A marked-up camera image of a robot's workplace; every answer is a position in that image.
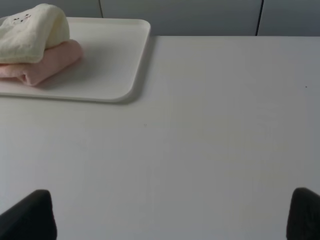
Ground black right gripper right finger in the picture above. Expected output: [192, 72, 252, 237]
[286, 187, 320, 240]

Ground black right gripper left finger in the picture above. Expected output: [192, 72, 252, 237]
[0, 189, 57, 240]

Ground pink towel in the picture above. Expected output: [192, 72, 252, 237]
[0, 40, 84, 87]

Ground cream white towel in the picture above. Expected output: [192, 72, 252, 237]
[0, 3, 70, 64]

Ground white rectangular plastic tray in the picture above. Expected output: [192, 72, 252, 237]
[0, 17, 151, 103]

